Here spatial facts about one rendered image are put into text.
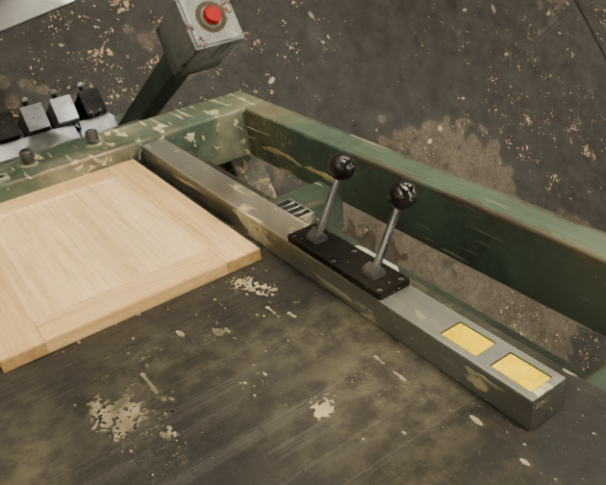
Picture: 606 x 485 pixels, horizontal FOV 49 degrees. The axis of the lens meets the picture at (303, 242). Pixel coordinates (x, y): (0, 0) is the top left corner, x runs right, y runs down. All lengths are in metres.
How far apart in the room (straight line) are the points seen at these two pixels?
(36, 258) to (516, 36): 2.68
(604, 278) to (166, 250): 0.60
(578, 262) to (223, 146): 0.83
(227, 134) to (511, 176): 1.88
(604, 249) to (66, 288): 0.71
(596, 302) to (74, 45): 1.91
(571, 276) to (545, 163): 2.38
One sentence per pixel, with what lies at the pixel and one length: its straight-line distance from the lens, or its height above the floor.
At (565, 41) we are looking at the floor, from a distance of 3.60.
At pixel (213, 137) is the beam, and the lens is 1.44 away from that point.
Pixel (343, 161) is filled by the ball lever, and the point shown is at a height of 1.46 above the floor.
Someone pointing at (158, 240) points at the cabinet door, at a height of 1.18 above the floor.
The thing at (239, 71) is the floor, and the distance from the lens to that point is 2.53.
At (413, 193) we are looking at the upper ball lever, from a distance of 0.80.
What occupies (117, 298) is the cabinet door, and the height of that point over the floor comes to 1.29.
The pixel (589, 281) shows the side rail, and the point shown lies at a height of 1.61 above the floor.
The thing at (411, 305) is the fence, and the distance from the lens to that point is 0.79.
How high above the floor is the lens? 2.20
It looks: 63 degrees down
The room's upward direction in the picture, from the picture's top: 73 degrees clockwise
